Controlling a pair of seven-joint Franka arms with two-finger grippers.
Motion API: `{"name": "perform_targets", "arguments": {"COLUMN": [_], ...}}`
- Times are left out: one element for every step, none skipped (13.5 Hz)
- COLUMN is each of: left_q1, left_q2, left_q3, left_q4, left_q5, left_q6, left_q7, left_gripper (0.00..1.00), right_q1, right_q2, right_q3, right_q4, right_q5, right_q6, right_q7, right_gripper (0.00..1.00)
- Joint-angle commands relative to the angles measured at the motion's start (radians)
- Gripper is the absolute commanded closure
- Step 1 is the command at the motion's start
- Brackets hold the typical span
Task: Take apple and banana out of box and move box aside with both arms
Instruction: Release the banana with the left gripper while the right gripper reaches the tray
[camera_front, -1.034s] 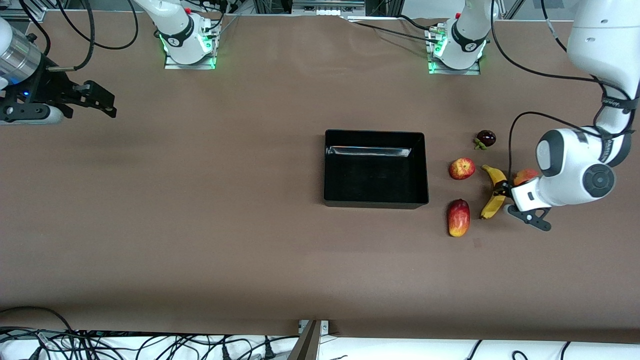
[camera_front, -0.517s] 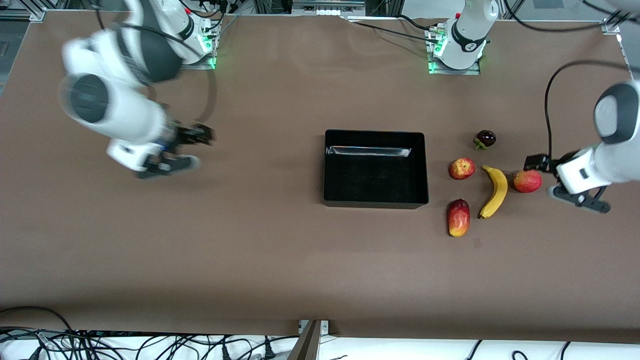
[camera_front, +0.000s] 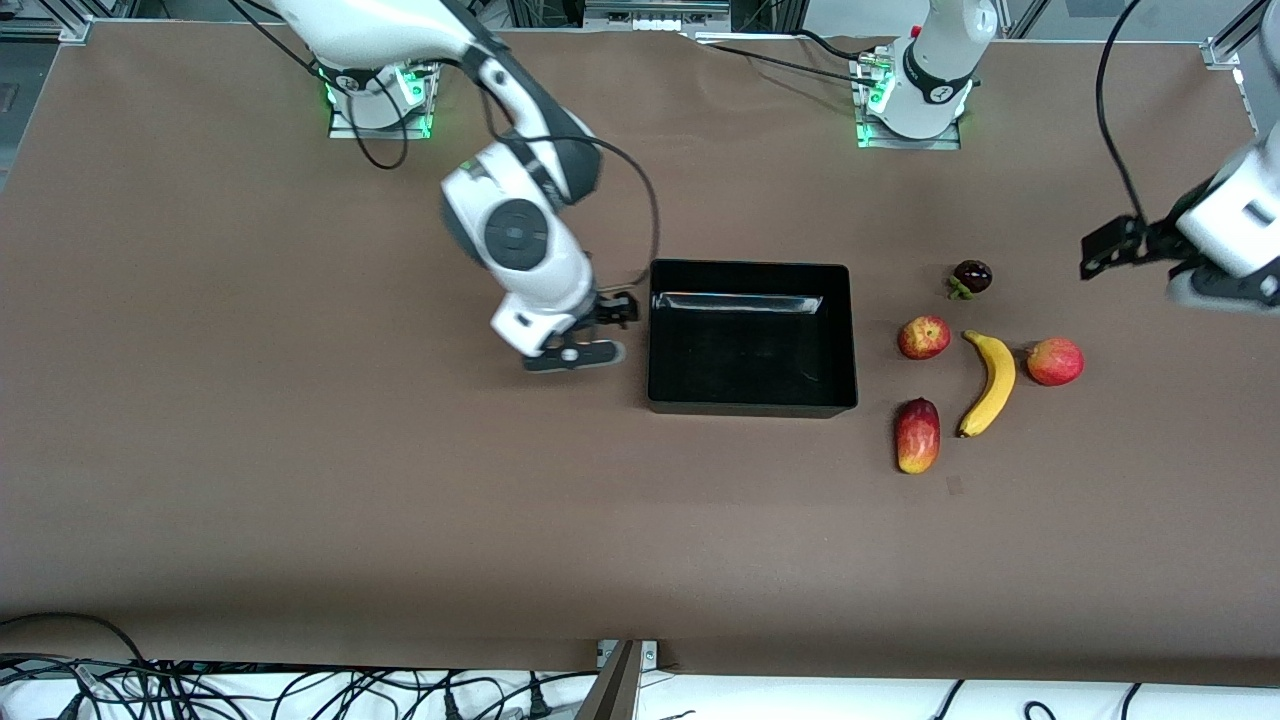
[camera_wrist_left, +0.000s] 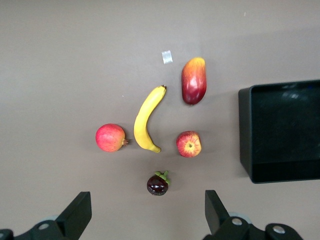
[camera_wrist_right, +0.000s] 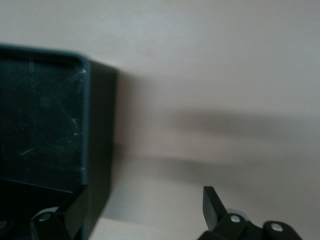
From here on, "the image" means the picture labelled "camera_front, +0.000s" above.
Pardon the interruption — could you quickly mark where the black plastic box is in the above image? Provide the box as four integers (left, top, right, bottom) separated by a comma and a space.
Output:
646, 259, 860, 419

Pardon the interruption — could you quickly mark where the yellow banana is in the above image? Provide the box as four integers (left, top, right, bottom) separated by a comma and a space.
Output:
957, 330, 1017, 439

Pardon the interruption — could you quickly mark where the red yellow apple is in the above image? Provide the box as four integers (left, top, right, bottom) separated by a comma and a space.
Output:
897, 315, 952, 361

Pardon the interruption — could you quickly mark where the dark purple mangosteen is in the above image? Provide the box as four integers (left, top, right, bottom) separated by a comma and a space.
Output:
946, 259, 994, 302

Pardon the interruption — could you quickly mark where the red yellow mango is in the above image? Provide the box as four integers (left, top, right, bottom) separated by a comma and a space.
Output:
894, 397, 942, 475

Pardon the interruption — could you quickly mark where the brown table cover sheet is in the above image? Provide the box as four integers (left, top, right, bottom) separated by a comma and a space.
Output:
0, 22, 1280, 688

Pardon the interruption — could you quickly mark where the grey control device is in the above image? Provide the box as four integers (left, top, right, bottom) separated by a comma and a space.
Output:
583, 0, 733, 33

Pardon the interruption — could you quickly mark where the dark support beam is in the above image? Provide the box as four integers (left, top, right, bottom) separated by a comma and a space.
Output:
573, 640, 643, 720

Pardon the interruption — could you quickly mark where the black right arm wrist cable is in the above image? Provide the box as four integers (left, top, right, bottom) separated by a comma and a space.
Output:
488, 60, 663, 291

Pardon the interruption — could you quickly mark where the black arm wrist cable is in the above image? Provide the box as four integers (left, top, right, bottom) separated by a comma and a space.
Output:
488, 60, 663, 291
1095, 0, 1151, 226

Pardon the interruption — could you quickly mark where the black left arm wrist cable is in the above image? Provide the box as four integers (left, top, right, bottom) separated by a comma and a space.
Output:
1095, 0, 1151, 226

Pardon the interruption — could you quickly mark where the aluminium frame profile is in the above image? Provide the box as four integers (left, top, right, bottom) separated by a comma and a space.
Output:
1200, 35, 1263, 133
0, 0, 96, 47

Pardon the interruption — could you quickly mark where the black right arm base cable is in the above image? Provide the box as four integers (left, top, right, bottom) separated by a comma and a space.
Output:
228, 0, 411, 172

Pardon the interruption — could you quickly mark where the aluminium arm base plate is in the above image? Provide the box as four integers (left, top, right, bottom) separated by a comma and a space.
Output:
853, 45, 964, 152
326, 60, 441, 140

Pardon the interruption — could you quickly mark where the silver table edge bracket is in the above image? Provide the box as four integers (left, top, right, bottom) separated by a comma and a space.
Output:
597, 640, 659, 672

